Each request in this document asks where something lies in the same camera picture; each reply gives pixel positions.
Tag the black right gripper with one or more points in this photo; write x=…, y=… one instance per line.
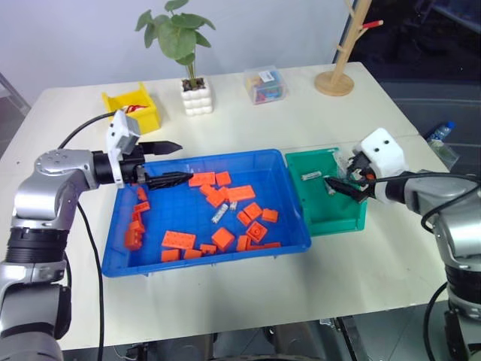
x=366, y=184

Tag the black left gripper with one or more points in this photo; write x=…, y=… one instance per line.
x=132, y=167

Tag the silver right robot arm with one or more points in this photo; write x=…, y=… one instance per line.
x=454, y=222

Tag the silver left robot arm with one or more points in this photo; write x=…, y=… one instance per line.
x=41, y=195

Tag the green plastic bin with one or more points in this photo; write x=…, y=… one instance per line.
x=330, y=214

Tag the yellow plastic bin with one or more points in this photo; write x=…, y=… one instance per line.
x=144, y=118

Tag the blue plastic bin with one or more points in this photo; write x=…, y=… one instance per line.
x=195, y=265

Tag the silver battery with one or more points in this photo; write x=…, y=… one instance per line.
x=233, y=205
x=331, y=190
x=311, y=175
x=219, y=215

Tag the orange building brick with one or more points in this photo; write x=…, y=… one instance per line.
x=267, y=246
x=137, y=226
x=206, y=189
x=240, y=193
x=133, y=240
x=216, y=198
x=244, y=219
x=170, y=255
x=243, y=243
x=270, y=215
x=208, y=248
x=192, y=253
x=141, y=193
x=142, y=207
x=179, y=239
x=136, y=217
x=222, y=178
x=256, y=232
x=201, y=179
x=223, y=238
x=252, y=210

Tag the white bubble plant pot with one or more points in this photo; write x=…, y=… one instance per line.
x=197, y=99

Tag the blue-capped water bottle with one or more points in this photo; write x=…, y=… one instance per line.
x=439, y=133

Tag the wooden tree-shaped rack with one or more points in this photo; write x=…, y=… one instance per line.
x=340, y=67

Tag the clear box of colourful pieces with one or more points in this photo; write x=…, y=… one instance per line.
x=266, y=88

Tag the green leafy plant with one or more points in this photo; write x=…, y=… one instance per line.
x=176, y=34

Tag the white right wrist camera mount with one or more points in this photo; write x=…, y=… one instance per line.
x=385, y=150

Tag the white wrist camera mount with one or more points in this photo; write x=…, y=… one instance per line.
x=119, y=129
x=385, y=150

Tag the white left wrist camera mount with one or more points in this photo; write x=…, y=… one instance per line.
x=119, y=129

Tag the black table frame bracket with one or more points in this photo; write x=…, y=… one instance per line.
x=338, y=338

